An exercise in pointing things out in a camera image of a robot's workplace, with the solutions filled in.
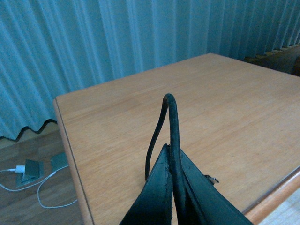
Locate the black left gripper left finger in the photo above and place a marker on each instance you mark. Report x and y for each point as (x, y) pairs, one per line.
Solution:
(154, 204)

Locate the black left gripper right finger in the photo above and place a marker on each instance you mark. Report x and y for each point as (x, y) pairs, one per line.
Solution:
(211, 208)

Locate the wooden nightstand cabinet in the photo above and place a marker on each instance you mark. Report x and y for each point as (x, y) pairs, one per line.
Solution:
(239, 123)

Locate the closed metal floor plate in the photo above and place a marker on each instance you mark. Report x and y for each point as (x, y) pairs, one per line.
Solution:
(59, 161)

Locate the open metal floor socket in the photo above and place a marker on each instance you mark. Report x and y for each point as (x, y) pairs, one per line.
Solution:
(34, 170)

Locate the grey pleated curtain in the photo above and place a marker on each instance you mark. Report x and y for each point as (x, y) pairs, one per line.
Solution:
(53, 47)

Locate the white wall charger plug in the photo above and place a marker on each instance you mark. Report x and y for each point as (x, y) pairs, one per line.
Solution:
(20, 169)

